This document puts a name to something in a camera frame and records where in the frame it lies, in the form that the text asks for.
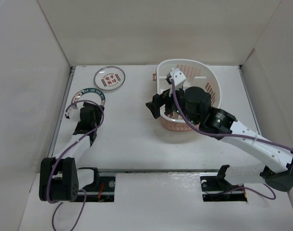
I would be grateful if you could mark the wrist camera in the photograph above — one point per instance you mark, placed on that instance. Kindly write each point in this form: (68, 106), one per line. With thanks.
(72, 112)
(178, 76)

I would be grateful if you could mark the plate with red characters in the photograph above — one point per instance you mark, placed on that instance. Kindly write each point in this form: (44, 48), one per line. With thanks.
(109, 78)

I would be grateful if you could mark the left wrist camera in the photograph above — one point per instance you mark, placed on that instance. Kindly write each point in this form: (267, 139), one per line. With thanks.
(72, 112)

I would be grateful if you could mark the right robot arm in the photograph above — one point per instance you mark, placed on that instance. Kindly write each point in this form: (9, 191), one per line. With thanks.
(194, 106)

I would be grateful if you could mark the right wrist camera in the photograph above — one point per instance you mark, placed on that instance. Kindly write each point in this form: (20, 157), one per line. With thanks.
(178, 76)

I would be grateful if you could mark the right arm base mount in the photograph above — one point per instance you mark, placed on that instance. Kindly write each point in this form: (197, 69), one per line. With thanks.
(216, 189)

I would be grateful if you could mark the plate with green rim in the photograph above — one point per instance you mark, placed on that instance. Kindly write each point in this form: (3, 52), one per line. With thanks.
(87, 95)

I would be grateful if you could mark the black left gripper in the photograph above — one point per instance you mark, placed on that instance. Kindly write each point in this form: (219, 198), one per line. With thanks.
(98, 112)

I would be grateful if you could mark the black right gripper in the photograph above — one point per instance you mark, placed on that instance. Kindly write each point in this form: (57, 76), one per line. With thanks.
(158, 101)

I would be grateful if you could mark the white plastic dish rack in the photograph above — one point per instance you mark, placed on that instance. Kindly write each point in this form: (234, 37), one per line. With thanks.
(197, 75)

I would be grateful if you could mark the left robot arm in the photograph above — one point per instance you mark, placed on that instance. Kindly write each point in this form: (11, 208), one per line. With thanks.
(60, 178)

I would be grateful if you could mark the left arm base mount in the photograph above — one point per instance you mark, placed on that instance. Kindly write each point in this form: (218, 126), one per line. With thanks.
(99, 186)

